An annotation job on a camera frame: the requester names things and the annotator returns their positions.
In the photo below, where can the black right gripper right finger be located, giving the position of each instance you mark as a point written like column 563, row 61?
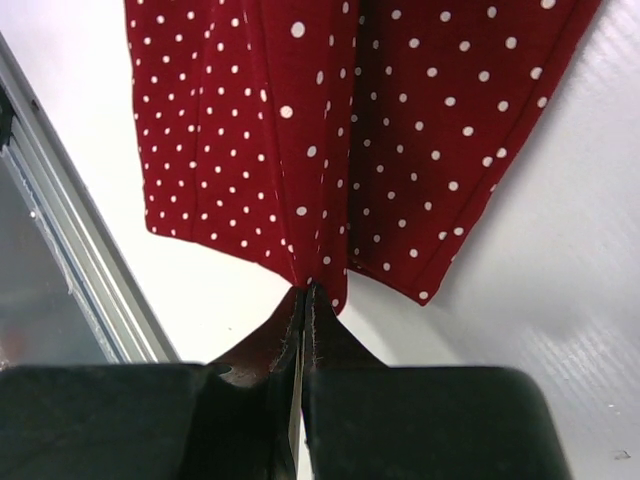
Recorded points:
column 367, row 420

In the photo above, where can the red dotted skirt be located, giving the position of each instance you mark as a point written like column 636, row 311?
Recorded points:
column 318, row 138

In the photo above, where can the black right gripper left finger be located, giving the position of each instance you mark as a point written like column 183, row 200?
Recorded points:
column 233, row 418

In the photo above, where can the aluminium rail frame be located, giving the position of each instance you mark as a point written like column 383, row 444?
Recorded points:
column 67, row 294

